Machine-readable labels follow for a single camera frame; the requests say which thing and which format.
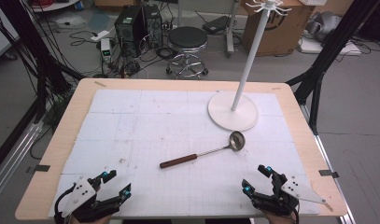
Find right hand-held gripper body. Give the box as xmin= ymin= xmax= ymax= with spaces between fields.
xmin=253 ymin=175 xmax=334 ymax=217

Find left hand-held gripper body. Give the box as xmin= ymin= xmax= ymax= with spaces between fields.
xmin=54 ymin=176 xmax=121 ymax=224

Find metal ladle with wooden handle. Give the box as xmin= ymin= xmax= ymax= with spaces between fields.
xmin=159 ymin=131 xmax=246 ymax=170

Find white hook rack stand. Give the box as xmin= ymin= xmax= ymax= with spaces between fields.
xmin=207 ymin=0 xmax=293 ymax=133

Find person's left hand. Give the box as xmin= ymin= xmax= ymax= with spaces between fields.
xmin=69 ymin=213 xmax=113 ymax=224

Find person's right hand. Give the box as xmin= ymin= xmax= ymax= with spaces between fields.
xmin=261 ymin=211 xmax=299 ymax=224

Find black tape strip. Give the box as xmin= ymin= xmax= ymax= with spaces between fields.
xmin=26 ymin=164 xmax=51 ymax=174
xmin=318 ymin=169 xmax=340 ymax=179

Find white grid mat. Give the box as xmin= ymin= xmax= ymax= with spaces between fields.
xmin=48 ymin=89 xmax=322 ymax=218

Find white device with green display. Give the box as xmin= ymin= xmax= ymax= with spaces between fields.
xmin=100 ymin=37 xmax=113 ymax=63

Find black metal stand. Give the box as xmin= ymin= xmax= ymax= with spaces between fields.
xmin=0 ymin=0 xmax=87 ymax=125
xmin=285 ymin=0 xmax=380 ymax=135

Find white flat board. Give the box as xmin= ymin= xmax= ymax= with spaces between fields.
xmin=297 ymin=36 xmax=363 ymax=57

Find cardboard box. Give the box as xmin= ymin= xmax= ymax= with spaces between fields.
xmin=241 ymin=0 xmax=317 ymax=58

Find white power strip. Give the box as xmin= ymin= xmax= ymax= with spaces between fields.
xmin=90 ymin=29 xmax=111 ymax=43

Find white metal table leg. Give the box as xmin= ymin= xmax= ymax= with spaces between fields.
xmin=225 ymin=0 xmax=239 ymax=58

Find large black computer tower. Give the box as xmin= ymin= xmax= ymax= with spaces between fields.
xmin=114 ymin=5 xmax=146 ymax=59

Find small black computer tower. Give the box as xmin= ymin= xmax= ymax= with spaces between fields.
xmin=142 ymin=12 xmax=164 ymax=49

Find black flat bag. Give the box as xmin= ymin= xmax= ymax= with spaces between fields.
xmin=202 ymin=15 xmax=232 ymax=35

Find black round stool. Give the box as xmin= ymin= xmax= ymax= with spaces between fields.
xmin=165 ymin=25 xmax=210 ymax=79

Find grey machine part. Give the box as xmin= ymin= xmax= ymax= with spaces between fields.
xmin=304 ymin=11 xmax=344 ymax=42

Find white cabinet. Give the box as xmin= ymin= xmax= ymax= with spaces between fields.
xmin=0 ymin=11 xmax=20 ymax=61

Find white round table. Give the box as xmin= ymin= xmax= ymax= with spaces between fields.
xmin=29 ymin=0 xmax=82 ymax=14

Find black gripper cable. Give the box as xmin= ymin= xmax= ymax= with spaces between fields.
xmin=53 ymin=183 xmax=77 ymax=224

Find aluminium rail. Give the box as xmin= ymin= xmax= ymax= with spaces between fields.
xmin=0 ymin=120 xmax=45 ymax=203
xmin=299 ymin=105 xmax=357 ymax=224

